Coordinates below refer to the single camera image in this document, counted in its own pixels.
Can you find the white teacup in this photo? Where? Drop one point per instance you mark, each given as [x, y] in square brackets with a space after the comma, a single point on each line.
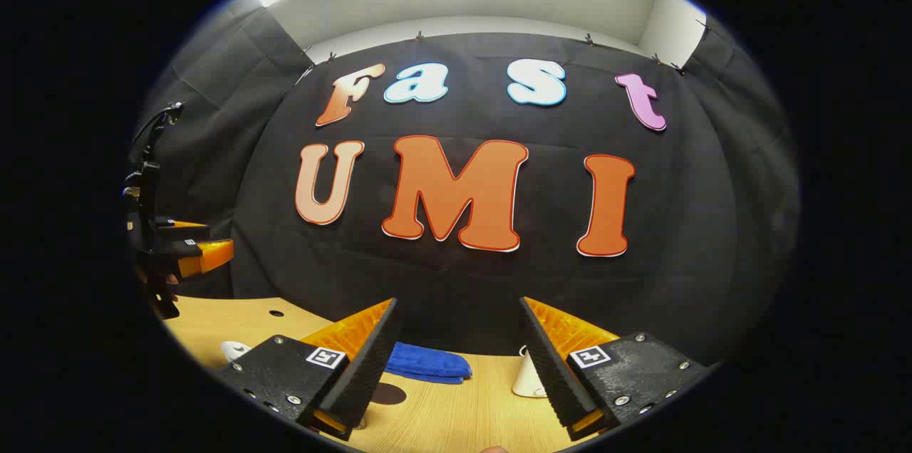
[234, 350]

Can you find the white toaster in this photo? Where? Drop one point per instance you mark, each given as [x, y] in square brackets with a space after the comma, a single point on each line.
[529, 375]

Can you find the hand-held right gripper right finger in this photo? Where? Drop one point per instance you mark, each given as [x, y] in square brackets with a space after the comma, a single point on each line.
[556, 375]

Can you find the dark round coaster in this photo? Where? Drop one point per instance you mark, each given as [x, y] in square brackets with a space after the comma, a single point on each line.
[390, 394]

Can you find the blue towel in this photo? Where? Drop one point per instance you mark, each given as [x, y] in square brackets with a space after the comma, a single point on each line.
[427, 362]

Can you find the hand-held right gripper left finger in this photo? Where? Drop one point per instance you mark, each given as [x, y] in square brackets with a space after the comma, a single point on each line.
[363, 367]

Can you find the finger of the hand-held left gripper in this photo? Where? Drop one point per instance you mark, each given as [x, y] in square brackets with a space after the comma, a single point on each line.
[206, 255]
[182, 229]

